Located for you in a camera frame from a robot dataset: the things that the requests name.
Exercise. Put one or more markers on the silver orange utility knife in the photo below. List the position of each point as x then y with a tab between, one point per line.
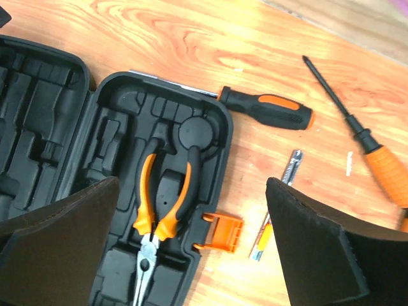
275	198

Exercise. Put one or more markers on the orange grid handle tool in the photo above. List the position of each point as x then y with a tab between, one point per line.
389	172

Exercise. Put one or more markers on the small orange black screwdriver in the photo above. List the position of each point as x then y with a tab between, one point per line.
403	222

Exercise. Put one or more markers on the black orange screwdriver handle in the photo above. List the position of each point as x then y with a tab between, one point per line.
268	109

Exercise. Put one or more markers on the black plastic tool case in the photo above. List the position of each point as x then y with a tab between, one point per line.
60	134

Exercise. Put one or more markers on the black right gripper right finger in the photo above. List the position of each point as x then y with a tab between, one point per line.
332	258

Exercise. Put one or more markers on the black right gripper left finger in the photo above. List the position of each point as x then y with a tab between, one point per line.
50	256

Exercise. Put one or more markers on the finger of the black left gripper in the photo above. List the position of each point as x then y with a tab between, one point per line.
5	17

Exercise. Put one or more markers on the orange black pliers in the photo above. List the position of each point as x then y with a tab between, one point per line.
154	223

